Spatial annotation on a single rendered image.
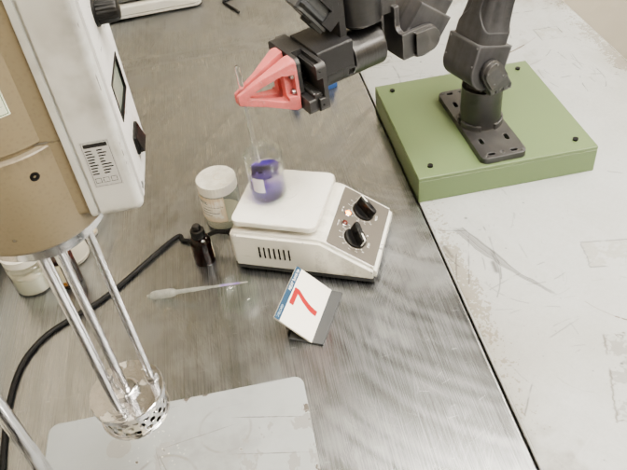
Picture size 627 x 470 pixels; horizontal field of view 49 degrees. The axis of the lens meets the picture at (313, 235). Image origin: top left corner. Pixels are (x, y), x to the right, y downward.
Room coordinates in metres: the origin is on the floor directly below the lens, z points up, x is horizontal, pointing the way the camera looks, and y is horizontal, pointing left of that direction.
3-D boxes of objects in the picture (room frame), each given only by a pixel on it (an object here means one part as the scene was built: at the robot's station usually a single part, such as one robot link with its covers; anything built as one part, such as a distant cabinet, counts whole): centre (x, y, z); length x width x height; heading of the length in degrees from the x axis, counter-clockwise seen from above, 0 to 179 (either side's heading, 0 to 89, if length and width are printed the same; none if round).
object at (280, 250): (0.73, 0.01, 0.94); 0.22 x 0.13 x 0.08; 70
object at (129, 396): (0.38, 0.19, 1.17); 0.07 x 0.07 x 0.25
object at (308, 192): (0.74, 0.03, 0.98); 0.12 x 0.12 x 0.01; 70
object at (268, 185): (0.75, 0.05, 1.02); 0.06 x 0.05 x 0.08; 1
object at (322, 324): (0.59, 0.02, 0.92); 0.09 x 0.06 x 0.04; 158
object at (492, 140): (0.90, -0.28, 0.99); 0.20 x 0.07 x 0.08; 7
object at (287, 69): (0.76, 0.03, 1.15); 0.09 x 0.07 x 0.07; 116
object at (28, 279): (0.72, 0.40, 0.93); 0.06 x 0.06 x 0.07
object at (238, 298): (0.64, 0.11, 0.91); 0.06 x 0.06 x 0.02
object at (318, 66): (0.78, -0.04, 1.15); 0.10 x 0.07 x 0.07; 26
